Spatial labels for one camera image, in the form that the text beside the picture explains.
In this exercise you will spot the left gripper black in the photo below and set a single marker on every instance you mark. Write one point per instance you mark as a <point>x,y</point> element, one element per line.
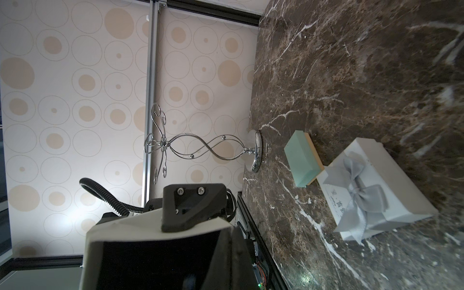
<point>183,205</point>

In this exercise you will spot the white lift-off box base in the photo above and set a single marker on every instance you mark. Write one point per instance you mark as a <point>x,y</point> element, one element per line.
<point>133,253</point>

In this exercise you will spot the mint green box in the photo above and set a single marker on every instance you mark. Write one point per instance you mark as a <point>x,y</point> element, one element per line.
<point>303,159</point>

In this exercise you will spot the white gift box grey bow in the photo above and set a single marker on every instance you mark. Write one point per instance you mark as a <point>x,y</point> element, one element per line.
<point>368,193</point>

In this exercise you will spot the silver wire jewelry stand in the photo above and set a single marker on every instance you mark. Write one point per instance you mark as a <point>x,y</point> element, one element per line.
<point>158,141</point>

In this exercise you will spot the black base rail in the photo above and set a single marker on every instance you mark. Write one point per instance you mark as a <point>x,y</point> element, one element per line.
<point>265,269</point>

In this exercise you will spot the diagonal aluminium rail left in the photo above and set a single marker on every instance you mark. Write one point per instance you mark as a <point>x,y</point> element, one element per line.
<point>151,82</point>

